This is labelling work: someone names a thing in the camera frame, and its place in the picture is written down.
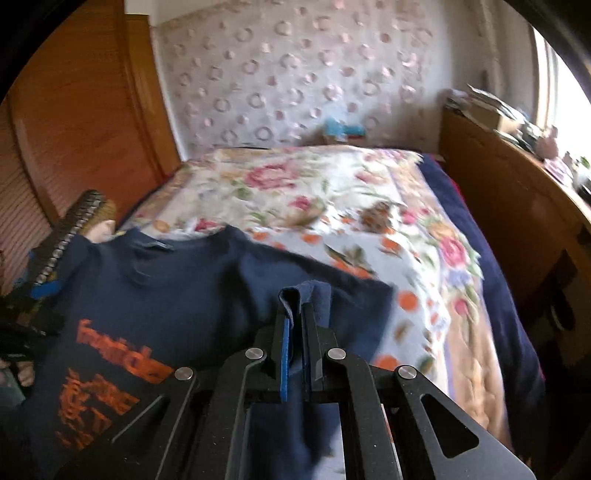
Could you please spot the peach quilted blanket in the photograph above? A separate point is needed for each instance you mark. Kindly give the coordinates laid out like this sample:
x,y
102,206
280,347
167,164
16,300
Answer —
x,y
475,369

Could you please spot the circle patterned wall curtain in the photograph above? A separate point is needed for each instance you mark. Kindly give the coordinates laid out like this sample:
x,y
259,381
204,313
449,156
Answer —
x,y
286,74

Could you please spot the person's left hand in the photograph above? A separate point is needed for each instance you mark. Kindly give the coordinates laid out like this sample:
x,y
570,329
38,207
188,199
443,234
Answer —
x,y
21,373

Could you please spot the window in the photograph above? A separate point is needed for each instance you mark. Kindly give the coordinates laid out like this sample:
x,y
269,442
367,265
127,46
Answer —
x,y
570,97

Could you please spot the floral quilt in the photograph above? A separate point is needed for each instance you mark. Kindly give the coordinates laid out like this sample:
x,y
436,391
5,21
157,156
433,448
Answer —
x,y
295,194

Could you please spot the dark circle-pattern pillow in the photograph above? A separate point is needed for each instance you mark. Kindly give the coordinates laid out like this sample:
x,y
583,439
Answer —
x,y
69,230

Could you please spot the pink figurine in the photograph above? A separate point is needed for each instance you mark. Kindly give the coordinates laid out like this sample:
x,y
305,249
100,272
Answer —
x,y
548,143

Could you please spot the wooden wardrobe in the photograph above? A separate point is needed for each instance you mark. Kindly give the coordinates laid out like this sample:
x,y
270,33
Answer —
x,y
78,115

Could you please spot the blue tissue box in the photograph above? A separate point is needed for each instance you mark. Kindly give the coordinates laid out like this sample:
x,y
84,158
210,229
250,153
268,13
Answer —
x,y
339,129

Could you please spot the long wooden cabinet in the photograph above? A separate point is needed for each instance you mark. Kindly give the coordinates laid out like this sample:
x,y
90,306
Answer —
x,y
508,194

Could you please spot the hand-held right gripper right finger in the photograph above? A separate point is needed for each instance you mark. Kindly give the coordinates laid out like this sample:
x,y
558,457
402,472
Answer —
x,y
310,350

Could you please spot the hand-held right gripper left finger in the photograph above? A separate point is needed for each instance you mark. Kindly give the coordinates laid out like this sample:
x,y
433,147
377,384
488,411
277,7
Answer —
x,y
284,355

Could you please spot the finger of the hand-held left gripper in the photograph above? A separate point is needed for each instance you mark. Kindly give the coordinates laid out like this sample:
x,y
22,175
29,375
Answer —
x,y
44,291

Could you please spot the stack of papers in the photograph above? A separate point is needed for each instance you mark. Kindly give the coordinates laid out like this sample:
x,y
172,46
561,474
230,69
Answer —
x,y
485,106

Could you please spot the orange fruit print bedsheet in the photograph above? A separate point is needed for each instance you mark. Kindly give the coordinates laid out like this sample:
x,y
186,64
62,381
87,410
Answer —
x,y
415,304

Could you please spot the navy blanket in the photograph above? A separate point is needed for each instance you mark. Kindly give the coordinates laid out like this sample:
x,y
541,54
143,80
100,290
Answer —
x,y
489,286

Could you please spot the navy shirt with orange print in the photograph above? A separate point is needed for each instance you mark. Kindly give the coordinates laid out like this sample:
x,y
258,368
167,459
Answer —
x,y
184,300

